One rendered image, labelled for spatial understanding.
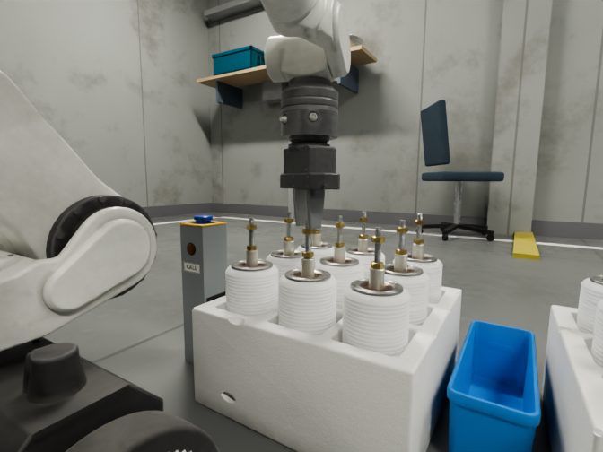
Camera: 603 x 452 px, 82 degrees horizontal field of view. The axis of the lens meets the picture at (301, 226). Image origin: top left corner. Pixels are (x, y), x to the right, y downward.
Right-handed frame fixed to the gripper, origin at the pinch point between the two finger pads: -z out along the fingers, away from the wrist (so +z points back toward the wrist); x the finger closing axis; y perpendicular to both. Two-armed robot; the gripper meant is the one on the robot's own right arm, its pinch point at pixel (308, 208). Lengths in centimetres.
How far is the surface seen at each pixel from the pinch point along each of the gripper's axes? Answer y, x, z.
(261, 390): 8.4, -0.1, -28.4
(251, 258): 5.6, 9.7, -9.5
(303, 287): 2.9, -3.5, -11.6
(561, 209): -273, 73, -15
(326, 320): -0.4, -4.8, -17.1
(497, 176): -209, 87, 9
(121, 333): 24, 53, -36
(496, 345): -38.8, -10.7, -28.3
